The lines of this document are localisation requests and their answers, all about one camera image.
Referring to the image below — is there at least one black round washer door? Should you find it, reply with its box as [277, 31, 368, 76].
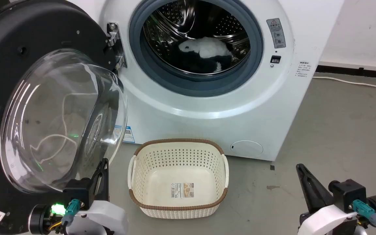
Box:
[0, 0, 129, 235]

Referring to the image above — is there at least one perforated steel washer drum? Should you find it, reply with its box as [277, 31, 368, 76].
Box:
[142, 0, 251, 76]

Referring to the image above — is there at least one black baseboard strip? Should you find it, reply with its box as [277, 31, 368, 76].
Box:
[315, 65, 376, 80]

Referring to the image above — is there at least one round white filter cover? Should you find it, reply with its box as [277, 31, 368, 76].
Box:
[230, 140, 263, 157]

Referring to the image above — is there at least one metal door hinge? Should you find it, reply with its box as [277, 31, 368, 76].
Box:
[106, 22, 128, 70]

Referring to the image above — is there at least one white floor cable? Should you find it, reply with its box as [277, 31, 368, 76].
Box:
[312, 76, 376, 88]

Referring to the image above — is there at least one blue and white energy label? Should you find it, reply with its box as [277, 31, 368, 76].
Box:
[115, 125, 135, 144]

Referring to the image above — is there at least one white front-load washing machine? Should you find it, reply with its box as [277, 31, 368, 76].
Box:
[98, 0, 345, 162]

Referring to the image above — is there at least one paper label in basket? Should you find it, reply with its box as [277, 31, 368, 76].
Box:
[170, 182, 195, 199]

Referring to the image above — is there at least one grey warning sticker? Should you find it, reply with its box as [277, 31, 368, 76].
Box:
[266, 18, 286, 49]

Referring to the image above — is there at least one white text sticker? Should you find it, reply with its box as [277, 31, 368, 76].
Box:
[295, 61, 313, 79]

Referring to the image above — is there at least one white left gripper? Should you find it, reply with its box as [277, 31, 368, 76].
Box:
[65, 159, 129, 235]

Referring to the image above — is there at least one clear glass door bowl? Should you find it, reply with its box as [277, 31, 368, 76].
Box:
[0, 49, 128, 194]

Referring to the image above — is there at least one cream plastic laundry basket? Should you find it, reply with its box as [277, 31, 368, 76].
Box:
[128, 138, 229, 219]

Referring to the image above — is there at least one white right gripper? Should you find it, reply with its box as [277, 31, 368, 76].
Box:
[296, 163, 360, 235]

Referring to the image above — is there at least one teal plug left camera cable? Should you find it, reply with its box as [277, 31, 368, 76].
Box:
[48, 198, 80, 233]

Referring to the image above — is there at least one teal plug right camera cable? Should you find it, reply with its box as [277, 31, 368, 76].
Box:
[352, 199, 376, 235]

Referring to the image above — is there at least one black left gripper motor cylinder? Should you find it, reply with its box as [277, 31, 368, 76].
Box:
[28, 204, 53, 234]

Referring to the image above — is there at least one teal plug camera cable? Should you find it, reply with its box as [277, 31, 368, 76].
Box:
[352, 199, 376, 235]
[48, 198, 80, 233]

